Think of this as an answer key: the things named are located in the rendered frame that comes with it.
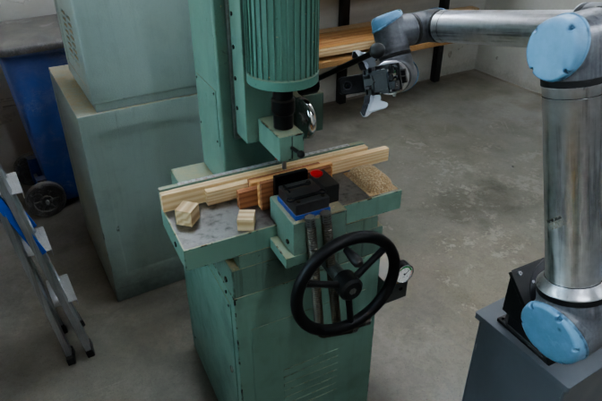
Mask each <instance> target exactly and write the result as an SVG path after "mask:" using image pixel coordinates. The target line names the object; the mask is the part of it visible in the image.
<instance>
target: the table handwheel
mask: <svg viewBox="0 0 602 401"><path fill-rule="evenodd" d="M358 243H373V244H376V245H378V246H380V248H379V249H378V250H377V251H376V252H375V253H374V254H373V255H372V256H371V257H370V258H369V260H367V261H366V262H365V263H364V264H363V266H362V267H361V268H359V269H358V270H357V271H356V272H355V273H354V272H353V271H352V270H350V269H345V270H344V268H342V267H341V265H340V264H339V263H338V262H337V261H336V260H335V261H336V264H335V265H334V266H332V267H330V268H329V269H328V268H327V267H326V264H325V261H326V260H327V259H329V258H330V257H331V256H332V255H333V254H334V253H336V252H338V251H340V250H342V249H344V248H346V247H349V246H351V245H354V244H358ZM385 253H386V254H387V257H388V262H389V268H388V273H387V277H386V279H385V281H384V283H383V286H382V288H381V290H380V291H379V293H378V294H377V295H376V297H375V298H374V299H373V300H372V301H371V302H370V303H369V304H368V305H367V306H366V307H365V308H364V309H363V310H362V311H360V312H358V313H357V314H355V315H354V314H353V304H352V300H353V299H355V298H356V297H358V296H359V294H360V293H361V291H362V288H363V283H362V281H361V280H360V278H361V277H362V276H363V275H364V274H365V273H366V271H367V270H368V269H369V268H370V267H371V266H372V265H373V264H374V263H375V262H376V261H377V260H378V259H379V258H381V257H382V256H383V255H384V254H385ZM320 266H322V267H323V268H324V270H325V271H326V272H327V273H328V274H329V276H330V277H331V278H332V279H333V280H332V281H318V280H310V279H311V277H312V275H313V274H314V272H315V271H316V270H317V269H318V268H319V267H320ZM399 274H400V256H399V252H398V250H397V248H396V246H395V244H394V243H393V242H392V241H391V239H389V238H388V237H387V236H385V235H383V234H380V233H378V232H375V231H367V230H364V231H355V232H351V233H347V234H344V235H341V236H339V237H337V238H335V239H333V240H331V241H329V242H328V243H326V244H325V245H324V246H323V247H321V248H320V249H319V250H318V251H317V252H315V253H314V254H313V255H312V256H311V257H310V259H309V260H308V261H307V262H306V263H305V265H304V266H303V268H301V270H300V271H299V273H298V275H297V278H296V280H295V283H294V285H293V288H292V292H291V296H290V308H291V312H292V315H293V318H294V320H295V321H296V323H297V325H298V326H299V327H300V328H302V329H303V330H305V331H306V332H308V333H310V334H313V335H316V336H323V337H328V336H336V335H339V334H342V333H345V332H348V331H350V330H352V329H354V328H357V327H358V326H360V325H362V324H363V323H365V322H366V321H368V320H369V319H370V318H372V317H373V316H374V315H375V314H376V313H377V312H378V311H379V310H380V309H381V308H382V307H383V305H384V304H385V303H386V302H387V300H388V299H389V297H390V296H391V293H392V291H393V290H394V287H395V286H396V284H397V281H398V278H399ZM306 288H333V289H334V290H335V291H336V292H337V293H338V295H339V296H340V297H341V299H343V300H345V302H346V308H347V319H346V320H343V321H340V322H337V323H332V324H320V323H316V322H314V321H312V320H310V319H309V318H308V317H307V316H306V315H305V311H304V307H303V298H304V293H305V289H306Z"/></svg>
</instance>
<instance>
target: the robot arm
mask: <svg viewBox="0 0 602 401"><path fill-rule="evenodd" d="M371 26H372V33H373V34H374V42H375V43H382V44H383V45H384V46H385V54H384V56H383V57H382V58H380V59H379V61H380V64H379V65H377V66H376V62H375V60H376V59H375V58H372V57H370V58H368V59H366V60H365V61H362V62H360V63H358V66H359V69H360V70H361V71H363V74H357V75H351V76H346V77H340V78H338V80H337V83H338V89H339V94H340V95H348V94H354V93H360V92H365V93H366V96H365V97H364V104H363V106H362V109H361V111H360V113H361V115H362V116H363V117H366V116H369V115H370V114H371V113H372V112H375V111H378V110H381V109H385V108H386V107H387V106H388V103H387V102H384V101H381V96H380V95H378V94H384V95H392V96H393V97H396V94H397V93H400V92H405V91H408V90H410V89H411V88H412V87H413V86H414V85H415V84H416V83H417V80H418V75H419V73H418V68H417V65H416V64H415V63H414V62H413V58H412V54H411V51H410V46H414V45H418V44H422V43H426V42H434V43H444V42H448V43H461V44H475V45H488V46H502V47H526V48H527V61H528V65H529V69H532V70H533V74H534V75H535V76H536V77H538V78H539V79H540V88H541V89H542V128H543V176H544V226H545V269H544V270H543V271H542V272H541V273H539V274H538V275H537V278H536V299H535V300H534V301H531V302H529V303H527V304H526V306H525V307H524V308H523V309H522V312H521V320H522V323H521V324H522V327H523V329H524V331H525V333H526V335H527V337H528V339H529V341H530V342H531V343H532V345H533V346H534V347H536V348H537V349H538V351H539V352H540V353H541V354H543V355H544V356H546V357H547V358H549V359H550V360H552V361H554V362H556V363H561V364H573V363H576V362H578V361H580V360H584V359H586V358H587V357H588V356H589V355H591V354H593V353H595V352H596V351H597V350H599V349H600V348H602V2H586V3H582V4H579V5H578V6H576V7H575V8H574V9H573V10H461V11H448V10H446V9H444V8H439V7H435V8H431V9H428V10H424V11H419V12H414V13H404V14H403V12H402V10H395V11H392V12H389V13H385V14H383V15H380V16H378V17H376V18H374V19H372V21H371Z"/></svg>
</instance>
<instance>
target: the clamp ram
mask: <svg viewBox="0 0 602 401"><path fill-rule="evenodd" d="M305 179H308V170H307V169H306V168H301V169H298V170H294V171H290V172H287V173H283V174H279V175H274V176H273V196H274V195H278V194H279V186H281V185H283V184H288V183H294V182H298V181H302V180H305Z"/></svg>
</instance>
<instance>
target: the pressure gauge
mask: <svg viewBox="0 0 602 401"><path fill-rule="evenodd" d="M407 272H408V273H407ZM404 273H405V274H406V273H407V274H406V275H405V276H404ZM413 273H414V268H413V267H412V266H411V265H410V264H409V263H408V262H406V261H405V260H401V261H400V274H399V278H398V281H397V284H403V283H405V282H407V281H408V280H410V278H411V277H412V275H413Z"/></svg>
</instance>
